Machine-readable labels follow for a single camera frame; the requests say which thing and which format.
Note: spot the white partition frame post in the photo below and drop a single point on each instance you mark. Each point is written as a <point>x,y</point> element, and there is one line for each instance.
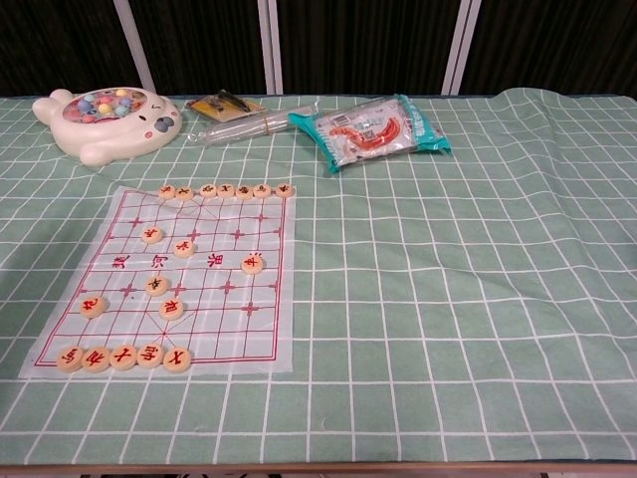
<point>134,45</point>
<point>460,45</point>
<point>271,45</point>

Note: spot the round wooden chess piece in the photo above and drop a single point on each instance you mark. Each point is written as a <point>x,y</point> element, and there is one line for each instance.
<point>152,234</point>
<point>184,192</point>
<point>252,264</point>
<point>262,190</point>
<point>93,306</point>
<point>171,310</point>
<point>207,190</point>
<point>96,358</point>
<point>157,285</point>
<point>69,359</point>
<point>165,191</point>
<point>184,248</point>
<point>226,189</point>
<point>123,357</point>
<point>244,191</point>
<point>150,355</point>
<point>284,189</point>
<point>177,360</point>

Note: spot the cream seal fishing toy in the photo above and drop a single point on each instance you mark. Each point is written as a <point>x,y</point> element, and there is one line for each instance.
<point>114,134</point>

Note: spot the yellow razor blister pack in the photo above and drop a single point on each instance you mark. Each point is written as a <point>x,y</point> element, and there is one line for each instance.
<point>224,107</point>

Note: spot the translucent chinese chess board sheet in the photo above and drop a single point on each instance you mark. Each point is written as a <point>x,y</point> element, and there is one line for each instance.
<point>224,318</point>

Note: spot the clear plastic tube bag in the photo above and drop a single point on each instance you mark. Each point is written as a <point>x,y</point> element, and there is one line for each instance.
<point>234,130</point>

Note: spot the green white checked tablecloth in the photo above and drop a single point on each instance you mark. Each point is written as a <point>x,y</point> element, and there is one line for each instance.
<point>448,299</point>

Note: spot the teal silver snack bag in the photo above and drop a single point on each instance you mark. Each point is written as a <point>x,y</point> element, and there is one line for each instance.
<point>368,132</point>

